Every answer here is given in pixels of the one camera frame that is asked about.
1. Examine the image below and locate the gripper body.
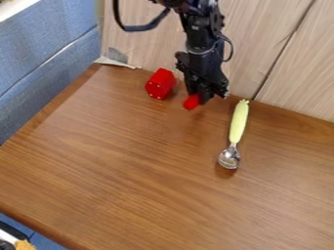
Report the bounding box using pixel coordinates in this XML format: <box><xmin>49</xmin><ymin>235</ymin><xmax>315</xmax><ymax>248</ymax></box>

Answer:
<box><xmin>173</xmin><ymin>48</ymin><xmax>231</xmax><ymax>100</ymax></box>

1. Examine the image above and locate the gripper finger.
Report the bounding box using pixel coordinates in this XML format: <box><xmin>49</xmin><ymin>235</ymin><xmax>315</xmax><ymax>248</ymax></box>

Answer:
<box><xmin>187</xmin><ymin>83</ymin><xmax>204</xmax><ymax>98</ymax></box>
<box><xmin>199</xmin><ymin>84</ymin><xmax>217</xmax><ymax>105</ymax></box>

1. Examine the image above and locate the small red toy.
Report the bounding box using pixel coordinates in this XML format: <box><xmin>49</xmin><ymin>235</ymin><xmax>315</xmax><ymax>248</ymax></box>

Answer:
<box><xmin>181</xmin><ymin>93</ymin><xmax>203</xmax><ymax>111</ymax></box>

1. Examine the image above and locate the red block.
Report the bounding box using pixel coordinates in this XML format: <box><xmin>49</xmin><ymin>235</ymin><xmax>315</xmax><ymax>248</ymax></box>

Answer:
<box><xmin>143</xmin><ymin>67</ymin><xmax>180</xmax><ymax>102</ymax></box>

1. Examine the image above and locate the white paper scrap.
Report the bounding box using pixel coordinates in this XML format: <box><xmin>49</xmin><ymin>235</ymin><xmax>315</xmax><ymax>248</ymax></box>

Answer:
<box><xmin>92</xmin><ymin>46</ymin><xmax>143</xmax><ymax>70</ymax></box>

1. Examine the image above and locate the spoon with yellow-green handle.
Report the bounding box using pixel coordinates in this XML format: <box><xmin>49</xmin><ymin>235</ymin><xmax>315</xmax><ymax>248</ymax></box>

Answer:
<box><xmin>216</xmin><ymin>99</ymin><xmax>252</xmax><ymax>171</ymax></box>

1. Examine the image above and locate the black cable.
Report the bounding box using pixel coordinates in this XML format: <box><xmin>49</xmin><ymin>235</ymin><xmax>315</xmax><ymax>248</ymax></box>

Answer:
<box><xmin>110</xmin><ymin>0</ymin><xmax>173</xmax><ymax>33</ymax></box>

